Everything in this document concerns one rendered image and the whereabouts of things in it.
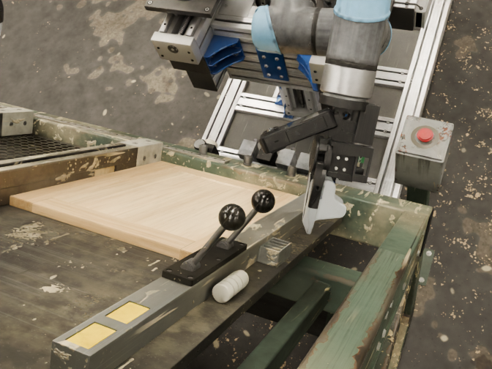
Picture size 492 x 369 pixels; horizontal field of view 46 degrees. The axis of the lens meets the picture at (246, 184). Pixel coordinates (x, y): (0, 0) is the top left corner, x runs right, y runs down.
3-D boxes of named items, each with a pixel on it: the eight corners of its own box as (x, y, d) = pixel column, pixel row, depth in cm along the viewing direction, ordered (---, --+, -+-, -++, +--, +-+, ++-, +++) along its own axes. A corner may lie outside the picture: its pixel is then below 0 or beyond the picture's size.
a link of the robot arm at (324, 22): (329, 10, 97) (315, 3, 87) (396, 12, 94) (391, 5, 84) (324, 58, 99) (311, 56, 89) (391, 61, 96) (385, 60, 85)
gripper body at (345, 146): (365, 188, 83) (384, 105, 80) (307, 179, 83) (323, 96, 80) (357, 176, 90) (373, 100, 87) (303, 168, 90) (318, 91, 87)
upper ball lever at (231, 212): (200, 277, 85) (255, 214, 80) (189, 285, 81) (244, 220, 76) (183, 259, 86) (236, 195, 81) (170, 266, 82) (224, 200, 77)
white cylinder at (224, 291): (228, 306, 84) (248, 288, 91) (230, 287, 83) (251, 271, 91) (210, 299, 85) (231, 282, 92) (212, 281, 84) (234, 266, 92)
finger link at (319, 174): (318, 211, 83) (330, 152, 81) (308, 210, 83) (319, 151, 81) (315, 203, 88) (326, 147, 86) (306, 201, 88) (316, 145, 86)
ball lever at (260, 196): (233, 255, 96) (282, 198, 91) (224, 261, 92) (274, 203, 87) (217, 239, 96) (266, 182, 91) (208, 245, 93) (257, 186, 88)
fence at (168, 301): (324, 209, 146) (327, 195, 145) (86, 390, 60) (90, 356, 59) (306, 205, 148) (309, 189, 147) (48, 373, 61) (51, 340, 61)
